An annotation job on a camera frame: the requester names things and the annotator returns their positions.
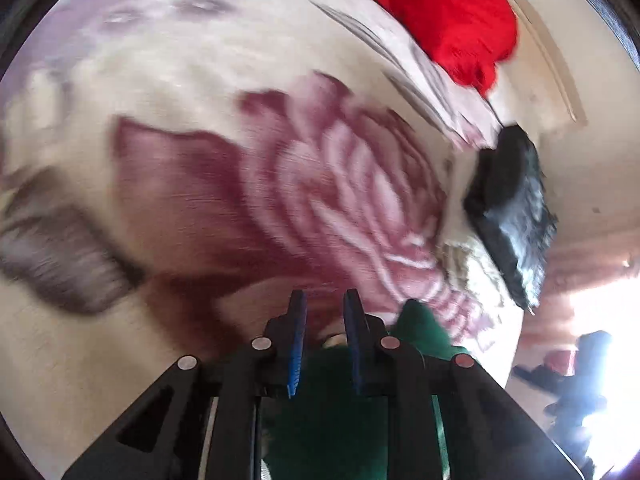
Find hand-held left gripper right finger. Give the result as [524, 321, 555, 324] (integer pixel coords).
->
[342, 287, 587, 480]

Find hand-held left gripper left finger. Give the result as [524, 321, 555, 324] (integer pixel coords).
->
[61, 289, 309, 480]

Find green varsity jacket cream sleeves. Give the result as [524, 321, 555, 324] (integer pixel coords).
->
[259, 299, 453, 480]

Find cream fleece-lined coat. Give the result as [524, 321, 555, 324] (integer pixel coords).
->
[440, 157, 523, 321]

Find floral plush blanket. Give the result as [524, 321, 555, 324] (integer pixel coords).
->
[0, 0, 526, 480]

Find black leather jacket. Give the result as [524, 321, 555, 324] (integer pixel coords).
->
[462, 122, 560, 311]

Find dark blurry objects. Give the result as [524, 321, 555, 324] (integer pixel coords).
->
[512, 330, 613, 416]

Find red garment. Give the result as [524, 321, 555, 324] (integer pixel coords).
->
[315, 0, 521, 98]

